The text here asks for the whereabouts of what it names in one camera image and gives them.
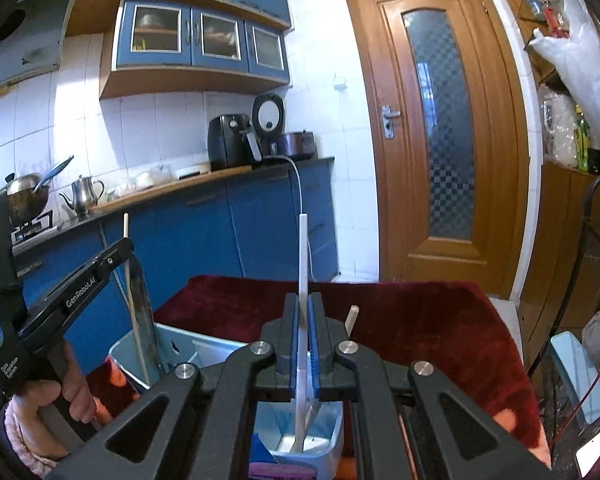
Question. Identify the wooden door with glass pane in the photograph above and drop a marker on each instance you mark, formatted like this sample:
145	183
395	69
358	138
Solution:
395	220

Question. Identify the light blue utensil holder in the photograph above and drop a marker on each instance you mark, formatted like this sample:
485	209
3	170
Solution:
180	345

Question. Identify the steel pot with lid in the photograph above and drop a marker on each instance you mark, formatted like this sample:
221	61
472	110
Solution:
27	200

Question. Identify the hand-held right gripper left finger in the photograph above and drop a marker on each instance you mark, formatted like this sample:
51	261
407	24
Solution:
292	345

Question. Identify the person's left hand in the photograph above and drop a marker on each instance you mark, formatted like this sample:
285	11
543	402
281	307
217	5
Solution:
77	385

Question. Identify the purple cardboard sleeve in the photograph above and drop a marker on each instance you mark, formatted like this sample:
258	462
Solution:
280	470

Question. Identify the white chopstick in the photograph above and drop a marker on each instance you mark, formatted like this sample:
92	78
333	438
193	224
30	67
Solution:
303	260

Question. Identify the blue base cabinets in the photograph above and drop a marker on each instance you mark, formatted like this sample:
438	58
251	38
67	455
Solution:
205	230

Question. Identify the white tray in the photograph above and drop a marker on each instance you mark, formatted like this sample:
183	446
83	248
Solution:
187	172

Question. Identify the steel kettle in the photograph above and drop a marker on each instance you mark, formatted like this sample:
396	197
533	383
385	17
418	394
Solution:
82	195

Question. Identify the grey range hood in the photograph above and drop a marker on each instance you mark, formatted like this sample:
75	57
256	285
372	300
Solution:
25	35

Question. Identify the black air fryer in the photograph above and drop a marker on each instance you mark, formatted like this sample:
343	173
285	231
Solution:
227	142

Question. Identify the white wall switch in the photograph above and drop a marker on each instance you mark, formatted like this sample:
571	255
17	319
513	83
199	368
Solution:
339	83

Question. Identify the brown slow cooker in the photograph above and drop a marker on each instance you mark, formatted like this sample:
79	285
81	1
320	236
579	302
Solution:
297	144

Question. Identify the wooden cupboard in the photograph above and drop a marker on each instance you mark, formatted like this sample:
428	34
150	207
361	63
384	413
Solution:
555	240

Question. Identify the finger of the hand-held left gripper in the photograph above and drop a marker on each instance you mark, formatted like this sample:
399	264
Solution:
87	287

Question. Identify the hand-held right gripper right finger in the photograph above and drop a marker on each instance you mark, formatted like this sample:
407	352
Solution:
314	345

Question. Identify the gas stove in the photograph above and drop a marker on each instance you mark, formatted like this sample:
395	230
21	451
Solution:
32	230

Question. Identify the black mesh rack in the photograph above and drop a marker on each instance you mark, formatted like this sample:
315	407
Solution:
592	240

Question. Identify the white plastic bag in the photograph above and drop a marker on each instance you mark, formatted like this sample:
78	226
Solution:
585	75

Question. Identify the blue glass-door wall cabinet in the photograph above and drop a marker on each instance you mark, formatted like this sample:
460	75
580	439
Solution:
190	57

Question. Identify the blue-rimmed mirror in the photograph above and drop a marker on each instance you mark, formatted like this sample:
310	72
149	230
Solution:
577	380

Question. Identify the red plush blanket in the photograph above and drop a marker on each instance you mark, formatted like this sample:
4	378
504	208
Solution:
430	320

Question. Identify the small black box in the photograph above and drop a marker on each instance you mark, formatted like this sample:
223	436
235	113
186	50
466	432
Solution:
595	160

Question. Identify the pale chopstick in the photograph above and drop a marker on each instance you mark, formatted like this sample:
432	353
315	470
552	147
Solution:
352	316

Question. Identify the green bottle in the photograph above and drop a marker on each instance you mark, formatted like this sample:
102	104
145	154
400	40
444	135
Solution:
582	140

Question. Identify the clear plastic containers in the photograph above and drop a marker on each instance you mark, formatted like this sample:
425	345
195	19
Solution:
142	182

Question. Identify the wooden chopstick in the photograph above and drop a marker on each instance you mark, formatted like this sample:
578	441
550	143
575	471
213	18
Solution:
130	280

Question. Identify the person's left forearm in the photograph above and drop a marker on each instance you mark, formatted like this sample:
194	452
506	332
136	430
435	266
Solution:
22	447

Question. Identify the smartphone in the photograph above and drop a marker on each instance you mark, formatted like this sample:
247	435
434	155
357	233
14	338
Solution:
594	452

